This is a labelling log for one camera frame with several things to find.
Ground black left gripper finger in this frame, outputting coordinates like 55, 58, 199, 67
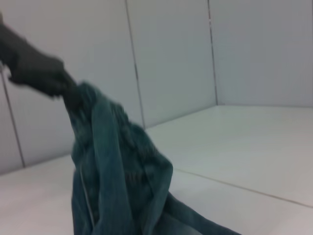
55, 69, 80, 93
50, 84, 84, 112

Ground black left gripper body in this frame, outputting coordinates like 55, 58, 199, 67
0, 12, 66, 95

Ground blue denim shorts with print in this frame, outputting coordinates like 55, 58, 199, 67
70, 82, 245, 235

